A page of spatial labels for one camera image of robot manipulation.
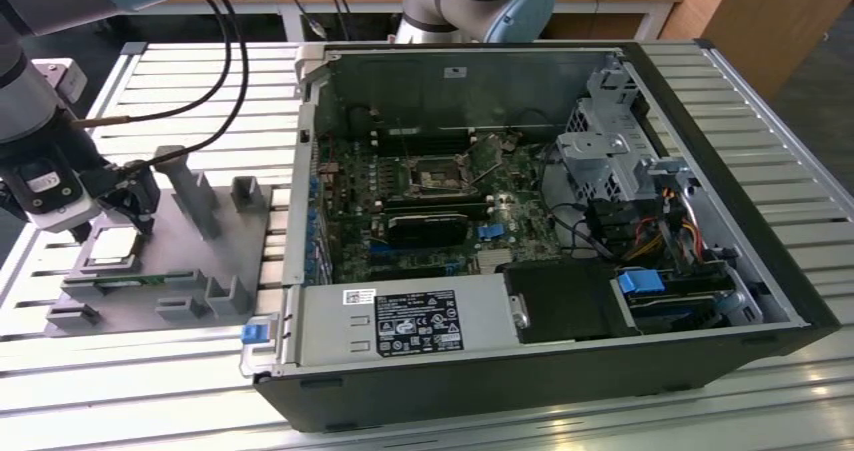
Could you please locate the green motherboard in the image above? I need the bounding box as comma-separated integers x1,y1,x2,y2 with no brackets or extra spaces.
310,133,569,285

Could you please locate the silver power supply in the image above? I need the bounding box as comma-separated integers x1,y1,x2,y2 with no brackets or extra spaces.
293,283,529,367

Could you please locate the thin metal locking lever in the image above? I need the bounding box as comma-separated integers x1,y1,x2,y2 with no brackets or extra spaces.
471,143,521,187

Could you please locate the blue disk carrier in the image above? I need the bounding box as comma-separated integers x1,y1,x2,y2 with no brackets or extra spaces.
614,266,729,331

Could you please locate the black graphics card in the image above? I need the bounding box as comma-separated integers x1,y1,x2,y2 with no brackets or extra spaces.
385,213,473,250

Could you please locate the silver CPU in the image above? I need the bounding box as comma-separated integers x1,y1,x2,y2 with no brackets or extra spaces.
86,228,146,265

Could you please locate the wooden cabinet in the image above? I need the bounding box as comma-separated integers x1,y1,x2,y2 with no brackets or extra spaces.
657,0,854,102

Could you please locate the grey parts rack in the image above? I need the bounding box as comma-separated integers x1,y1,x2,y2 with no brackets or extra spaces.
40,144,279,340

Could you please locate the metal socket cover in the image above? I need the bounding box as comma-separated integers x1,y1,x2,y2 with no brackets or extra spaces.
459,133,519,172

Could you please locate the black RAM slot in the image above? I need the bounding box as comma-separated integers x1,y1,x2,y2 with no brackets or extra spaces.
383,203,487,216
381,196,486,207

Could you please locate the silver chipset heatsink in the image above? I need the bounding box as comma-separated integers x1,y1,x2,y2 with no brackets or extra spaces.
477,250,515,272

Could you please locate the white grey wrist box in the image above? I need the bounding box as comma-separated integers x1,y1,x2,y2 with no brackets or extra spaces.
32,58,88,107

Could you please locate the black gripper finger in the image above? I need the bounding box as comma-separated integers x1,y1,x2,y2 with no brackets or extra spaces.
66,219,96,245
99,159,160,237

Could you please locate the CPU socket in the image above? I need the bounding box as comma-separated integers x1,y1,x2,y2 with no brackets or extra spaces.
406,156,479,197

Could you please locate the black expansion slot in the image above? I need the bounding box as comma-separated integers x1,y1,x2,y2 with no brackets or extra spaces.
370,265,479,281

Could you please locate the yellow red wire bundle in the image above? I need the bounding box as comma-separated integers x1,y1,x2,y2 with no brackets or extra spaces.
632,185,706,262

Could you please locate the black plastic shroud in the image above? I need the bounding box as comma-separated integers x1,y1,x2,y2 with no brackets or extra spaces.
497,259,642,346

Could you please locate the green RAM stick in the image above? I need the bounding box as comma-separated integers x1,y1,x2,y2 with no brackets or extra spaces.
92,275,168,290

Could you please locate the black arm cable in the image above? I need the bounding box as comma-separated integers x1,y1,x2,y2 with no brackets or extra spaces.
72,0,235,128
123,0,251,170

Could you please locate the silver metal drive cage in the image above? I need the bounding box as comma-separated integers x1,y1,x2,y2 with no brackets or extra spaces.
557,68,689,207

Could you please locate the black open PC case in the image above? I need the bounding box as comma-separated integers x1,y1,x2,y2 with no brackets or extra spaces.
237,38,842,435

